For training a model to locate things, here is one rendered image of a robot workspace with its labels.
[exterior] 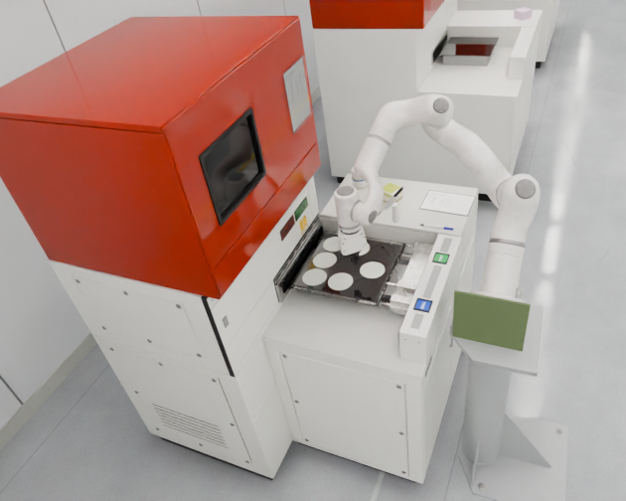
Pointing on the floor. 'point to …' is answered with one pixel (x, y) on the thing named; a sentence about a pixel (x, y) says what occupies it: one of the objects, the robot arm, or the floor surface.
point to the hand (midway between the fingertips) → (354, 258)
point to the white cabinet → (371, 398)
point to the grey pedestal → (509, 426)
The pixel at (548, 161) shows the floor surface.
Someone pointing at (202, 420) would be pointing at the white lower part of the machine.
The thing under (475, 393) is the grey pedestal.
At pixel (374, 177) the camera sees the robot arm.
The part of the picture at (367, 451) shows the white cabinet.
